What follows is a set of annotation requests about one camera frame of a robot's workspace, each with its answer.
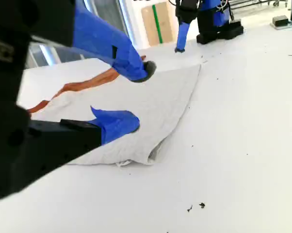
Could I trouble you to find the grey shirt with brown sleeves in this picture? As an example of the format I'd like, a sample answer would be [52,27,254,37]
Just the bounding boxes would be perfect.
[27,55,202,167]

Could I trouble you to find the cardboard box with green strip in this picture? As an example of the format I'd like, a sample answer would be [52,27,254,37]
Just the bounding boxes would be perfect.
[141,1,175,47]

